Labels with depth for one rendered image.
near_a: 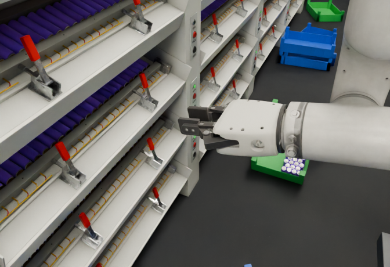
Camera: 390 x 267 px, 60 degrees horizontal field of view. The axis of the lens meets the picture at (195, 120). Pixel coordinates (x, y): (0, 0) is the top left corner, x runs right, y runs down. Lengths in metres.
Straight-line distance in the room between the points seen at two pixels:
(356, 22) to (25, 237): 0.56
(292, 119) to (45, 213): 0.43
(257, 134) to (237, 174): 0.85
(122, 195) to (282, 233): 0.56
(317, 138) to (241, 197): 0.81
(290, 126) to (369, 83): 0.14
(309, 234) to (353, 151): 0.76
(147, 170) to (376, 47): 0.68
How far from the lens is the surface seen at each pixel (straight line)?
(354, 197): 1.38
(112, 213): 0.85
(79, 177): 0.67
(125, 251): 1.02
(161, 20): 0.79
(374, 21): 0.41
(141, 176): 0.92
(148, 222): 1.06
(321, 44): 2.26
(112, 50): 0.66
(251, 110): 0.54
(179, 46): 0.90
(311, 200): 1.31
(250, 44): 1.61
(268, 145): 0.50
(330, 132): 0.48
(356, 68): 0.55
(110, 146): 0.73
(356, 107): 0.50
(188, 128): 0.56
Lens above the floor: 0.96
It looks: 37 degrees down
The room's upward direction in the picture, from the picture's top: straight up
